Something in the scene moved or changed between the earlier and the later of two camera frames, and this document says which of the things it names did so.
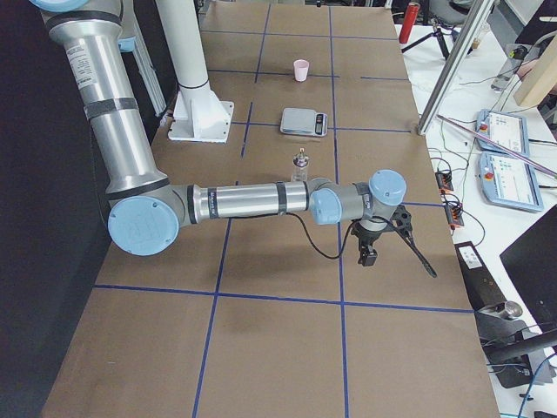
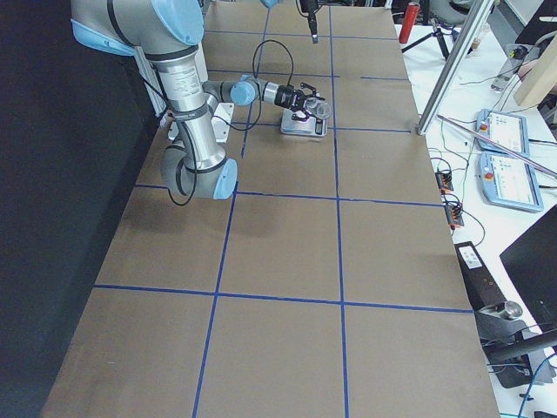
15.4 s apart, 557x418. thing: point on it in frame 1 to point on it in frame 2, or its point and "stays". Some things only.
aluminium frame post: (454, 67) stays
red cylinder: (411, 15) stays
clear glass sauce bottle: (300, 162) to (317, 108)
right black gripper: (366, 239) to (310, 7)
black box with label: (482, 288) stays
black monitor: (531, 262) stays
